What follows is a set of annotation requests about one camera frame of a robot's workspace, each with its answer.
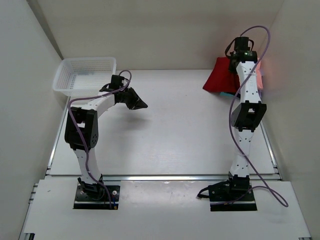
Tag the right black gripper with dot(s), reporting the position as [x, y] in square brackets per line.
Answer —
[231, 69]

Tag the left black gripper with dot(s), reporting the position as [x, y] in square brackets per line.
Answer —
[137, 103]

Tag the red t shirt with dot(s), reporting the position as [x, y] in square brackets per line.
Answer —
[221, 79]

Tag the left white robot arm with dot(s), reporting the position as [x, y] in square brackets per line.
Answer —
[82, 133]

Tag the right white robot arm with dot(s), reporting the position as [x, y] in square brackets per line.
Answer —
[243, 120]

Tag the pink folded t shirt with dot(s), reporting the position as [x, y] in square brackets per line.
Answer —
[259, 79]

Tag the teal folded t shirt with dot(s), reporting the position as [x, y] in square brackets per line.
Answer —
[227, 94]

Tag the white perforated plastic basket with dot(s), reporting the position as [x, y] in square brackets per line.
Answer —
[83, 76]

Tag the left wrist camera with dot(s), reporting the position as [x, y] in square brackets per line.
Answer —
[117, 82]

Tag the aluminium frame rail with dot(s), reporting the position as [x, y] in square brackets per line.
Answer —
[166, 178]

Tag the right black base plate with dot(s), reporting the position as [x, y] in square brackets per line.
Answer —
[237, 201]

